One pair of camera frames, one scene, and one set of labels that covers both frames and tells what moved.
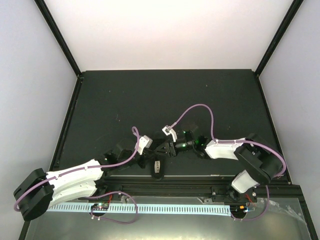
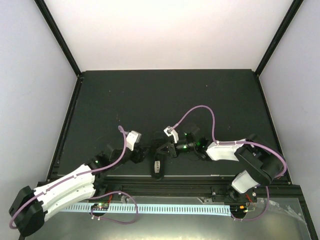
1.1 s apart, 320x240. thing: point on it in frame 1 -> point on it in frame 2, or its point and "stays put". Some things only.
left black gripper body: [142, 163] -> [137, 157]
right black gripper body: [174, 150] stays put
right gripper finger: [163, 153] stays put
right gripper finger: [162, 147] stays put
